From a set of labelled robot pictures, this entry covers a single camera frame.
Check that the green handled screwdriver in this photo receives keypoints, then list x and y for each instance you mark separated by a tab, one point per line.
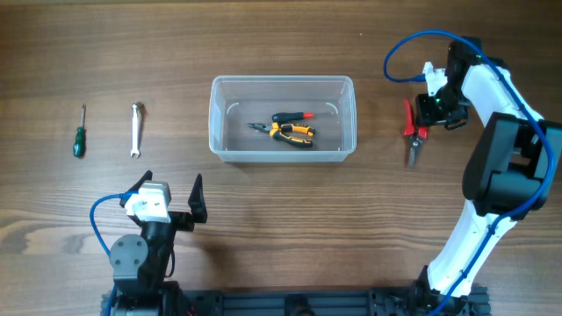
80	139

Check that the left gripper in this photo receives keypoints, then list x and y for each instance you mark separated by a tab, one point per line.
185	219

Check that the clear plastic container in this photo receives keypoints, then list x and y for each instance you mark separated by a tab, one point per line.
241	104

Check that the orange black long-nose pliers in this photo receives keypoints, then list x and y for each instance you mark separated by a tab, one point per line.
282	132

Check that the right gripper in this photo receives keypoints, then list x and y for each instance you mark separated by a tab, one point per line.
425	117

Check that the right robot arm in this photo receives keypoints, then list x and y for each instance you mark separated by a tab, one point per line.
508	175

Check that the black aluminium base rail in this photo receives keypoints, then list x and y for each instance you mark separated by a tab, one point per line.
374	302

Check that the red handled cutting pliers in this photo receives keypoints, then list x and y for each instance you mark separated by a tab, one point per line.
415	135

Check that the small silver wrench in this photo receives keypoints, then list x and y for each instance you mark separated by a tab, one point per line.
136	129

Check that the black red screwdriver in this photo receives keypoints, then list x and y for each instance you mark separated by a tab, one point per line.
285	117

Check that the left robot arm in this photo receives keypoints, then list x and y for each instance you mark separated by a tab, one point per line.
143	263

